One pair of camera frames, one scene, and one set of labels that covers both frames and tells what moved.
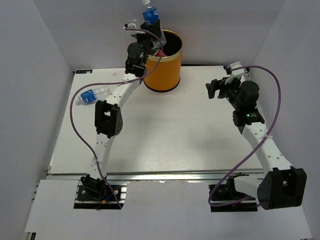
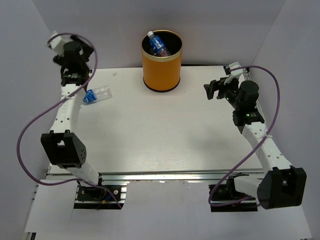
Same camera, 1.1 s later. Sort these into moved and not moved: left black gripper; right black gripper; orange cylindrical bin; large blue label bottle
Moved: large blue label bottle; left black gripper
Not moved: right black gripper; orange cylindrical bin
